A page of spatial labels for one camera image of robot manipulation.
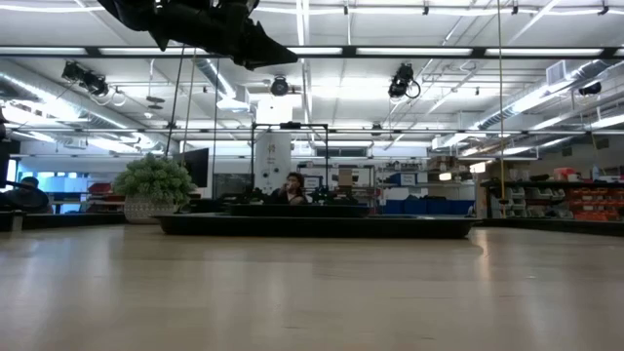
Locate blue storage bins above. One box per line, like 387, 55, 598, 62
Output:
382, 195, 477, 216

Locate green plant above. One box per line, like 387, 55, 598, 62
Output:
112, 152, 198, 225

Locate shelf with orange bins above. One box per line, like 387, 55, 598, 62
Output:
480, 165, 624, 221

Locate white round pillar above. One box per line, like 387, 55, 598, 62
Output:
253, 131, 293, 195

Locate black ceiling camera with cable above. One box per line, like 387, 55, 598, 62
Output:
387, 62, 422, 100

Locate black cable loop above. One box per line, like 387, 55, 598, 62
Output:
0, 178, 53, 215

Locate yellow hanging pole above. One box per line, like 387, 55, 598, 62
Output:
495, 0, 506, 218

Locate black computer monitor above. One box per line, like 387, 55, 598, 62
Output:
175, 147, 211, 189

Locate person by blue window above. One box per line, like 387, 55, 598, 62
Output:
1, 175, 53, 215

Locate black tray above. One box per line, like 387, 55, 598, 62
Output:
152, 212, 483, 241

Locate black overhead frame bar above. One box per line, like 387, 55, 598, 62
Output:
0, 45, 624, 60

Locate small black ceiling camera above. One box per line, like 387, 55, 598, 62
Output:
577, 81, 604, 98

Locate red storage bins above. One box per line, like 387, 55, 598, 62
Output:
86, 181, 118, 203

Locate black metal frame stand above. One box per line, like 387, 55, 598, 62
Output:
250, 121, 331, 196

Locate black ceiling camera pair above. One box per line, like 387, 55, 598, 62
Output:
60, 60, 111, 98

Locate person seated at desk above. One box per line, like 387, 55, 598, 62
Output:
269, 171, 310, 206

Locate round black ceiling camera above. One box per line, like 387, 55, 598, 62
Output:
269, 75, 291, 98

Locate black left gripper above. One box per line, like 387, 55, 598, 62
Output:
154, 0, 299, 71

